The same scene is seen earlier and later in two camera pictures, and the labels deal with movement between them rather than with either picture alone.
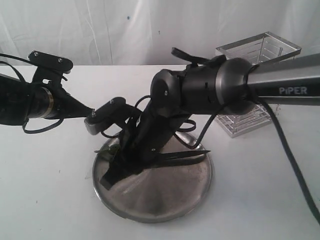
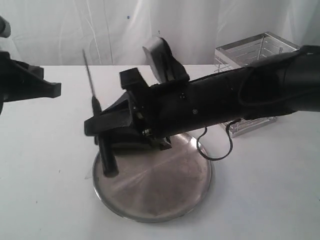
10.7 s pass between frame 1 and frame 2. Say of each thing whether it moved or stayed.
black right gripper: moved
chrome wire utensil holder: stayed
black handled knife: moved
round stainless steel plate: stayed
